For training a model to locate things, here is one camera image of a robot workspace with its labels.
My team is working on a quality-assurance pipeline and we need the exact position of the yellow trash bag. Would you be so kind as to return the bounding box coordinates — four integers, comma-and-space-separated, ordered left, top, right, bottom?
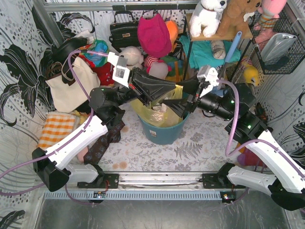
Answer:
130, 85, 183, 127

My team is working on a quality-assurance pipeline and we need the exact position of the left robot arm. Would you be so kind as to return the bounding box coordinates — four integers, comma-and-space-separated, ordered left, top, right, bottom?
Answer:
32, 66, 176, 192

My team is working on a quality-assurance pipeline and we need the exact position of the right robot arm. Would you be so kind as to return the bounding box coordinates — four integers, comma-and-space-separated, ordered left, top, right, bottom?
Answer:
163, 79, 305, 211

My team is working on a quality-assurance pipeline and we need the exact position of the crumpled paper trash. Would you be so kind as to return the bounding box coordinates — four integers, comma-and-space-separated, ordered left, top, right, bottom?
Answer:
152, 104, 168, 114

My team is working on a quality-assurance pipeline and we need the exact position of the teal trash bin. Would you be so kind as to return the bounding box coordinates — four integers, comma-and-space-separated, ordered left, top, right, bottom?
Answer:
138, 114, 190, 145

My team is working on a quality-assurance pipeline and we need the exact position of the magenta fabric bag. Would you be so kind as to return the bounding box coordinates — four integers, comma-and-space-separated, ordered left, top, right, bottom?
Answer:
137, 13, 172, 58

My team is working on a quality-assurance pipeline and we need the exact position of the cream canvas tote bag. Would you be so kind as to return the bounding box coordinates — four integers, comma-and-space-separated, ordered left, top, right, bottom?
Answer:
46, 57, 100, 113

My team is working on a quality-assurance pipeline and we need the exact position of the pink plush pig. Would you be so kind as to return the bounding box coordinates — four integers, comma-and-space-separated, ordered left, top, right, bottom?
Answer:
144, 55, 172, 80

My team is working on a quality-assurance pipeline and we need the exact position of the rainbow striped cloth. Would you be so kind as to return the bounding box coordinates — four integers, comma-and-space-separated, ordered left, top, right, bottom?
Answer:
162, 56, 183, 82

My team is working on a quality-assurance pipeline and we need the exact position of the white plush lamb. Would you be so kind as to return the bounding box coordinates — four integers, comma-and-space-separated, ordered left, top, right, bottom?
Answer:
119, 46, 144, 70

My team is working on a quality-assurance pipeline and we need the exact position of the blue flat mop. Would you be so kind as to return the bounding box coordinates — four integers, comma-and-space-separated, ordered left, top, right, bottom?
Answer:
209, 31, 243, 96

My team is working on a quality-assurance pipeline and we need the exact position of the teal folded towel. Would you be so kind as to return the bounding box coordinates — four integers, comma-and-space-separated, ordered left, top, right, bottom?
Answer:
179, 36, 241, 69

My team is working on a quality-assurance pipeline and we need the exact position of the red garment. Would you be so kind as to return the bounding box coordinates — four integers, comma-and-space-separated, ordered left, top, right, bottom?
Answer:
92, 62, 114, 86

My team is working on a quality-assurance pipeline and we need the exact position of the black leather handbag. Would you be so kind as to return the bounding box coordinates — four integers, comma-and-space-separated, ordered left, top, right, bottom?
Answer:
109, 11, 140, 52

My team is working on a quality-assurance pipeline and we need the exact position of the yellow plush duck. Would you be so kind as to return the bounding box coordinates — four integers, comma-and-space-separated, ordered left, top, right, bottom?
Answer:
241, 58, 260, 86

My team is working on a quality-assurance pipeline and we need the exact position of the orange plush toy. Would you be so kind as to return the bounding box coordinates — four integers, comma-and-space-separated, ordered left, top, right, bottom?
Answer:
165, 21, 178, 50

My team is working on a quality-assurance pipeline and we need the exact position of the white plush dog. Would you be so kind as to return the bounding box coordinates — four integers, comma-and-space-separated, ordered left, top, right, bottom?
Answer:
190, 0, 227, 38

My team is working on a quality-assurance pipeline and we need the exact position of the wooden metal shelf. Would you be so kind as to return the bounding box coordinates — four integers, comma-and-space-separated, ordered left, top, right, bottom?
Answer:
180, 13, 241, 80

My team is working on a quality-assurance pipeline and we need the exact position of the brown teddy bear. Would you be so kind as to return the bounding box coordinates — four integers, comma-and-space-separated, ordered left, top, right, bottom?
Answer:
216, 0, 262, 39

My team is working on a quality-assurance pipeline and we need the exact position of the black hat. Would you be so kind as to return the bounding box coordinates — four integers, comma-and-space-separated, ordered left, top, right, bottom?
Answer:
51, 37, 88, 63

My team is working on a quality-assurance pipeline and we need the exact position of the brown floral necktie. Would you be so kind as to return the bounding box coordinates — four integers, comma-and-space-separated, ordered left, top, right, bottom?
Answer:
84, 121, 125, 165

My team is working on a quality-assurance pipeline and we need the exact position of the pink fuzzy case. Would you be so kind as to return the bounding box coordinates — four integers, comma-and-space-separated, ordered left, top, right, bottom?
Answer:
77, 147, 89, 163

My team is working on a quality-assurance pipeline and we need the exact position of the orange checkered cloth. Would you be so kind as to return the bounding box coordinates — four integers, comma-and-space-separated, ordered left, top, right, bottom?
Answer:
37, 112, 80, 149

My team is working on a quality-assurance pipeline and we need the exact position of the silver foil pouch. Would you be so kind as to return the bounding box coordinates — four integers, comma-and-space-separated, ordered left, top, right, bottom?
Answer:
261, 33, 297, 62

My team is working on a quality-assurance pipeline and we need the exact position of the pink plush toy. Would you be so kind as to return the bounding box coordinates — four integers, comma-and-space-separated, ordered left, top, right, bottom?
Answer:
258, 0, 287, 24

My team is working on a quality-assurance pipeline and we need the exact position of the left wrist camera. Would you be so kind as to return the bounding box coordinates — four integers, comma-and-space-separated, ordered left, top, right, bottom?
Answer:
107, 52, 130, 88

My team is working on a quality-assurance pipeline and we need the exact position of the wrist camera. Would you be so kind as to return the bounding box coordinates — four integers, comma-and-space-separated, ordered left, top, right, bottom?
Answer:
196, 65, 219, 98
107, 52, 130, 88

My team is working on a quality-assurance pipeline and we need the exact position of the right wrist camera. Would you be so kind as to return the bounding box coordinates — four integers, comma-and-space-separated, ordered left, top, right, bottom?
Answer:
196, 65, 219, 98

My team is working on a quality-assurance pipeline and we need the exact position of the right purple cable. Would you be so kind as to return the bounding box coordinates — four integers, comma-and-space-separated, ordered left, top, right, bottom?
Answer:
216, 79, 305, 206

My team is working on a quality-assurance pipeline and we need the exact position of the purple cable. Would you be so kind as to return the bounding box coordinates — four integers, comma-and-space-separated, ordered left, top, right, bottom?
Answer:
216, 79, 305, 206
0, 49, 110, 206

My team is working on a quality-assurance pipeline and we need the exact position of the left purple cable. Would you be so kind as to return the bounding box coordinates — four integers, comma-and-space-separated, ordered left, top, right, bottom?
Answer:
0, 49, 110, 206

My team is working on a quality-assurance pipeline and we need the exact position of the black wire basket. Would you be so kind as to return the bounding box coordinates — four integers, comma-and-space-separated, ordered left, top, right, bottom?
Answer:
249, 11, 305, 74

